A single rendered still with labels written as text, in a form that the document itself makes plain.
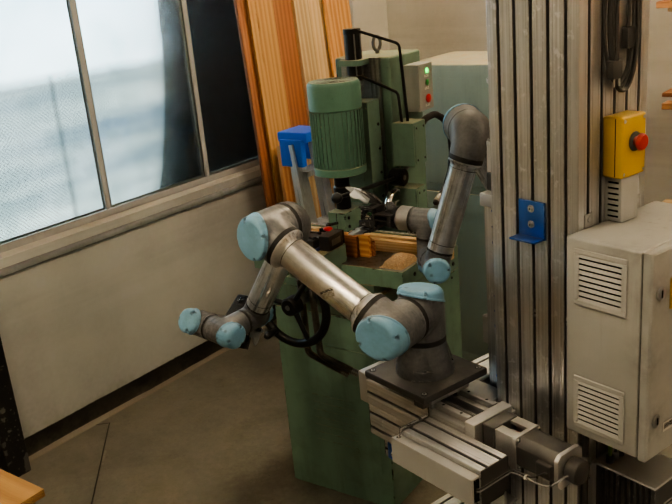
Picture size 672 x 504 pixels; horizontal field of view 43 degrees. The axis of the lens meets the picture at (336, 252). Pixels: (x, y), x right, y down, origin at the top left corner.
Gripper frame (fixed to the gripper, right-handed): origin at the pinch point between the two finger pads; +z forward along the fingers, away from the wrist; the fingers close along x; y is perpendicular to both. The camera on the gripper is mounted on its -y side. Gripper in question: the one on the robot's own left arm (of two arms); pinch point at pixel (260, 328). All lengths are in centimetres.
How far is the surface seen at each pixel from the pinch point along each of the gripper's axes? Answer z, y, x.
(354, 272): 13.4, -23.8, 22.3
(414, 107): 28, -85, 24
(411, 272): 18, -27, 40
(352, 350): 27.6, 0.8, 18.8
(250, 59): 81, -127, -102
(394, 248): 25, -35, 29
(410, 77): 23, -94, 23
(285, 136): 66, -85, -59
